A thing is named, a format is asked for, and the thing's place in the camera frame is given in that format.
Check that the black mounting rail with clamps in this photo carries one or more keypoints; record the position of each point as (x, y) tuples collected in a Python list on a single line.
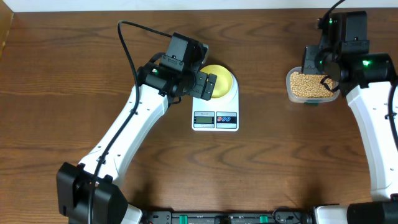
[(278, 216)]

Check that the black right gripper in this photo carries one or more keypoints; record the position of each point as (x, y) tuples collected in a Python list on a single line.
[(309, 54)]

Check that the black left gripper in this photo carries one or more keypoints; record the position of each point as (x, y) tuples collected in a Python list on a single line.
[(200, 78)]

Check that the clear plastic container of soybeans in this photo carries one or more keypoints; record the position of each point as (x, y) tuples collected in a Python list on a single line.
[(308, 89)]

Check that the white digital kitchen scale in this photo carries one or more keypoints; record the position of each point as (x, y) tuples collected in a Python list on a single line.
[(217, 114)]

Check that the yellow plastic bowl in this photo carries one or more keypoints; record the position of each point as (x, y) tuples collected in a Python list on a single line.
[(224, 80)]

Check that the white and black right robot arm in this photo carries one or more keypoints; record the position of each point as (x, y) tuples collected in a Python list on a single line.
[(369, 84)]

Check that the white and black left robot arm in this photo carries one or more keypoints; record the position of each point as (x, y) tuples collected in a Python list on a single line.
[(90, 191)]

